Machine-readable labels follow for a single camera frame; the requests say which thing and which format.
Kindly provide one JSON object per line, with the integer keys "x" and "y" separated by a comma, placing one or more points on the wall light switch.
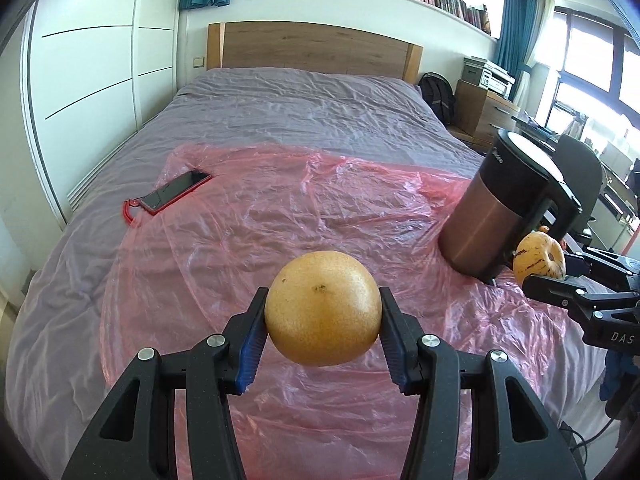
{"x": 198, "y": 62}

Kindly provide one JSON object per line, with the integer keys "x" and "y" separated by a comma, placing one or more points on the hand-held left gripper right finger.
{"x": 395, "y": 355}

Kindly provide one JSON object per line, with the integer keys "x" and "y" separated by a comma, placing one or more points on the large window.
{"x": 585, "y": 55}

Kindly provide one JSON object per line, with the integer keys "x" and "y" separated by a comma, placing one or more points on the white printer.
{"x": 492, "y": 77}

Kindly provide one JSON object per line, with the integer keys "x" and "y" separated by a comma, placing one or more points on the white wardrobe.
{"x": 90, "y": 60}

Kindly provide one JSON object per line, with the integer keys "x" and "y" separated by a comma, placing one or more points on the pink plastic sheet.
{"x": 250, "y": 240}

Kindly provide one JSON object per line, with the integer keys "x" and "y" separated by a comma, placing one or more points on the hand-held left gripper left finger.
{"x": 250, "y": 355}

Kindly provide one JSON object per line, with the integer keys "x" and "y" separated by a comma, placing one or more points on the black backpack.
{"x": 437, "y": 97}

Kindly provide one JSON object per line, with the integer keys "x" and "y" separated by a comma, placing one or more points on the wooden dresser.
{"x": 480, "y": 110}

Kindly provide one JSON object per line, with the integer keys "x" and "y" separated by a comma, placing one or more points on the grey office chair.
{"x": 580, "y": 165}

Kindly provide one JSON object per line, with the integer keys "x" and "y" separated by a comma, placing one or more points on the cluttered desk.
{"x": 537, "y": 127}

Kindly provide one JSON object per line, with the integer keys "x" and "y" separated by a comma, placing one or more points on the black and copper electric kettle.
{"x": 480, "y": 220}

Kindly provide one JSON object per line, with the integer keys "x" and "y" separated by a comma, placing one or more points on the small striped yellow squash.
{"x": 535, "y": 260}

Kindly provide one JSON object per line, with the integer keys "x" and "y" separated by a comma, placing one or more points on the wooden headboard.
{"x": 315, "y": 47}

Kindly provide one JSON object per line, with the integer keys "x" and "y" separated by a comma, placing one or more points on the smartphone in red case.
{"x": 175, "y": 191}

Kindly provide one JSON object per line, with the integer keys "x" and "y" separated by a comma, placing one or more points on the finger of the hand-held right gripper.
{"x": 605, "y": 270}
{"x": 555, "y": 290}

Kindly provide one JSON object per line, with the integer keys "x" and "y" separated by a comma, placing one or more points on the yellow citrus fruit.
{"x": 322, "y": 310}

